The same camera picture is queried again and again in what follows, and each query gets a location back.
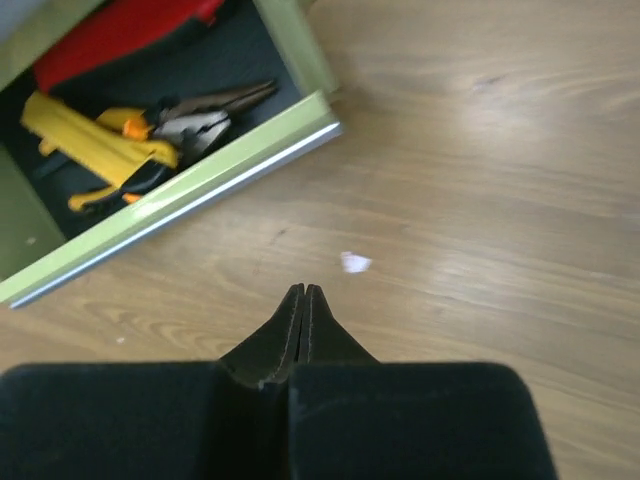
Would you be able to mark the red black utility knife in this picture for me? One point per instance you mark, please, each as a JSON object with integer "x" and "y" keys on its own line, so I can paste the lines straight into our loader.
{"x": 124, "y": 31}

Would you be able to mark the combination pliers orange handles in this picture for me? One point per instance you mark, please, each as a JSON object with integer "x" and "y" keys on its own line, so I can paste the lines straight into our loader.
{"x": 191, "y": 135}

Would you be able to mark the needle nose pliers orange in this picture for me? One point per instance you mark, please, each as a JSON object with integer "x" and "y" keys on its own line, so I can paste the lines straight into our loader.
{"x": 235, "y": 102}

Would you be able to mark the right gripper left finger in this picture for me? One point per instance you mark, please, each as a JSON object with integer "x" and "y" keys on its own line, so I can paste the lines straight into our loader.
{"x": 215, "y": 419}

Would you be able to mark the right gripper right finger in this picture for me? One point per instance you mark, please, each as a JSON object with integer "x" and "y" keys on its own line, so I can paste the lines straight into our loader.
{"x": 434, "y": 420}

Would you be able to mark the yellow utility knife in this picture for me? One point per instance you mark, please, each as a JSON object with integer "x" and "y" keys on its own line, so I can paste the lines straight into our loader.
{"x": 110, "y": 155}

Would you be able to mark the olive green drawer cabinet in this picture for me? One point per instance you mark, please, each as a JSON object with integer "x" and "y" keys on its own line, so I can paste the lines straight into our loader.
{"x": 43, "y": 242}

